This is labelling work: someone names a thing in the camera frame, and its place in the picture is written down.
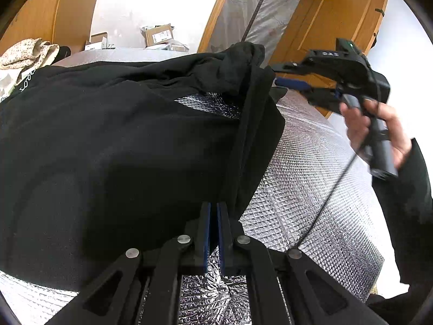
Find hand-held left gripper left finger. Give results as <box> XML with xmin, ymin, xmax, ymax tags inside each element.
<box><xmin>51</xmin><ymin>202</ymin><xmax>212</xmax><ymax>325</ymax></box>

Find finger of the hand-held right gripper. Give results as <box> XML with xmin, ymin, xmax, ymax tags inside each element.
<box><xmin>274</xmin><ymin>78</ymin><xmax>341</xmax><ymax>111</ymax></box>
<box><xmin>270</xmin><ymin>60</ymin><xmax>307</xmax><ymax>74</ymax></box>

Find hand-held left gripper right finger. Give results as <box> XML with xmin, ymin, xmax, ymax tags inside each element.
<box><xmin>216</xmin><ymin>202</ymin><xmax>389</xmax><ymax>325</ymax></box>

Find black pants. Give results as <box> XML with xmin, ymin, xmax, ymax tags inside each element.
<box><xmin>0</xmin><ymin>41</ymin><xmax>286</xmax><ymax>280</ymax></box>

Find person's right forearm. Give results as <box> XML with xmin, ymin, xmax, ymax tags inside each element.
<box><xmin>372</xmin><ymin>139</ymin><xmax>433</xmax><ymax>312</ymax></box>

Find person's right hand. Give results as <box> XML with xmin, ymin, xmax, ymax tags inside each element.
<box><xmin>339</xmin><ymin>97</ymin><xmax>413</xmax><ymax>170</ymax></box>

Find clear plastic curtain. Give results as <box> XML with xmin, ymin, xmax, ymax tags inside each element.
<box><xmin>210</xmin><ymin>0</ymin><xmax>308</xmax><ymax>58</ymax></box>

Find wooden door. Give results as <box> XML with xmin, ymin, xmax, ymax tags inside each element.
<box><xmin>271</xmin><ymin>0</ymin><xmax>389</xmax><ymax>119</ymax></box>

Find silver foil mat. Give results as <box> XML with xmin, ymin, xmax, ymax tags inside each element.
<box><xmin>0</xmin><ymin>47</ymin><xmax>386</xmax><ymax>325</ymax></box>

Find pile of plastic packets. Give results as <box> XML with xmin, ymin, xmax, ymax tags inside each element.
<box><xmin>162</xmin><ymin>41</ymin><xmax>190</xmax><ymax>53</ymax></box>

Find brown cardboard box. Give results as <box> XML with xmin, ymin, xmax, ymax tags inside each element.
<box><xmin>140</xmin><ymin>24</ymin><xmax>176</xmax><ymax>48</ymax></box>

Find small white box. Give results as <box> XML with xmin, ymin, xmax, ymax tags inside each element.
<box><xmin>84</xmin><ymin>32</ymin><xmax>109</xmax><ymax>51</ymax></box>

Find black bundle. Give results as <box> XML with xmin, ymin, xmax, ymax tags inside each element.
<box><xmin>51</xmin><ymin>45</ymin><xmax>73</xmax><ymax>65</ymax></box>

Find wooden wardrobe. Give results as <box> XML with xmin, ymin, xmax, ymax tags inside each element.
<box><xmin>0</xmin><ymin>0</ymin><xmax>105</xmax><ymax>55</ymax></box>

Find beige floral blanket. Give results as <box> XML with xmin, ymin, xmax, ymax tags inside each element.
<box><xmin>0</xmin><ymin>38</ymin><xmax>60</xmax><ymax>70</ymax></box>

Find wooden door frame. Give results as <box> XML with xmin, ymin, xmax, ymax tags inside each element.
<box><xmin>197</xmin><ymin>0</ymin><xmax>325</xmax><ymax>54</ymax></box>

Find black cable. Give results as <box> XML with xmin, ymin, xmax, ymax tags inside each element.
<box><xmin>296</xmin><ymin>74</ymin><xmax>383</xmax><ymax>251</ymax></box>

